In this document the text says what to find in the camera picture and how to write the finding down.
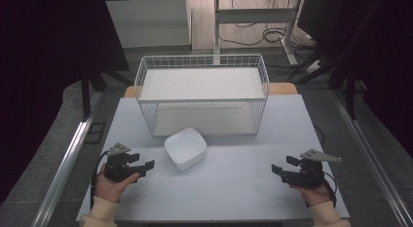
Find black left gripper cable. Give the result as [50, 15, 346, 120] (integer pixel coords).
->
[90, 150, 112, 210]

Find dark curtain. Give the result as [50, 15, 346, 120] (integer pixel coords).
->
[297, 0, 413, 158]
[0, 0, 130, 204]

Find person's right hand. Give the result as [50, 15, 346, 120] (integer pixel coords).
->
[289, 182, 333, 208]

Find white square bowl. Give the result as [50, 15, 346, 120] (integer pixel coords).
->
[164, 127, 208, 171]

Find aluminium rail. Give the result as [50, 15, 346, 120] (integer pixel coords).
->
[30, 90, 105, 227]
[330, 88, 413, 227]

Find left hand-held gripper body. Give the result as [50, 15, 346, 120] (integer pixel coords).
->
[103, 141, 144, 184]

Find wooden table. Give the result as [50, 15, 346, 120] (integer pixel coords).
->
[124, 82, 299, 98]

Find black metal stand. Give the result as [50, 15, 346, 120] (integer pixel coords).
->
[80, 66, 134, 122]
[291, 0, 384, 120]

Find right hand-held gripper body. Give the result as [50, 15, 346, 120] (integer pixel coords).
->
[281, 147, 343, 190]

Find white power strip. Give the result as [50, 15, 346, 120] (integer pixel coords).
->
[305, 59, 326, 75]

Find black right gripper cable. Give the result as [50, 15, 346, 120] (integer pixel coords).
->
[322, 170, 339, 203]

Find white wire shelf rack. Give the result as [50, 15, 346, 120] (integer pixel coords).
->
[133, 54, 271, 138]

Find black floor cables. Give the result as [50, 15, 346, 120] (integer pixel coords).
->
[217, 0, 315, 48]

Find dark floor socket plate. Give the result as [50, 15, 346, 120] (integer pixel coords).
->
[84, 122, 107, 145]

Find white metal desk frame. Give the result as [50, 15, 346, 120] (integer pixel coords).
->
[212, 0, 305, 66]

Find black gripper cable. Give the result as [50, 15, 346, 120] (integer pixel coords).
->
[90, 150, 112, 210]
[322, 170, 339, 203]

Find person's left hand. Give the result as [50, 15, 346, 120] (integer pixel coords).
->
[94, 163, 141, 204]

